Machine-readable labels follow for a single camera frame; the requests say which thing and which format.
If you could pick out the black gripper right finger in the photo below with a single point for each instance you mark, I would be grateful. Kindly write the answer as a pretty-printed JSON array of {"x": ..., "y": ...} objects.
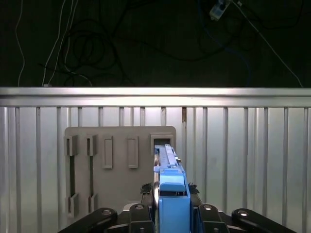
[{"x": 211, "y": 218}]

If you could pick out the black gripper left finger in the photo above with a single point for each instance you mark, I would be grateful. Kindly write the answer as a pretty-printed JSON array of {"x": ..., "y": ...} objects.
[{"x": 139, "y": 218}]

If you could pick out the grey parts rack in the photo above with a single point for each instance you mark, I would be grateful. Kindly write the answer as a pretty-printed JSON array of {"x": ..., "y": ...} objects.
[{"x": 116, "y": 184}]

